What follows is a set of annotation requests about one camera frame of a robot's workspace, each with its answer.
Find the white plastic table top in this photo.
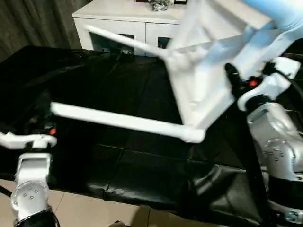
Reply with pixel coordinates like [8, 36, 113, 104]
[165, 0, 296, 143]

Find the black work mat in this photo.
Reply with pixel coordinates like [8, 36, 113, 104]
[0, 44, 303, 227]

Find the grey curtain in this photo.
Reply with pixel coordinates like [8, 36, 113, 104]
[0, 0, 82, 62]

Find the white cabinet with glass doors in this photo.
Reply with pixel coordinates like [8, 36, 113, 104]
[71, 0, 190, 58]

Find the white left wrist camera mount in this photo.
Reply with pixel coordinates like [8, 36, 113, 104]
[0, 131, 58, 150]

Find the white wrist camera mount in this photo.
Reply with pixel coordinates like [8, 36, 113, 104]
[0, 131, 58, 150]
[236, 56, 302, 112]

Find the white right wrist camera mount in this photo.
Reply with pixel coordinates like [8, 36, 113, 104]
[236, 56, 302, 112]

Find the black metal stand frame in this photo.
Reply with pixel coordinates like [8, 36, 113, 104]
[0, 185, 12, 197]

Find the dark bundle of cables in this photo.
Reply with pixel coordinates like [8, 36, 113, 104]
[149, 0, 169, 12]

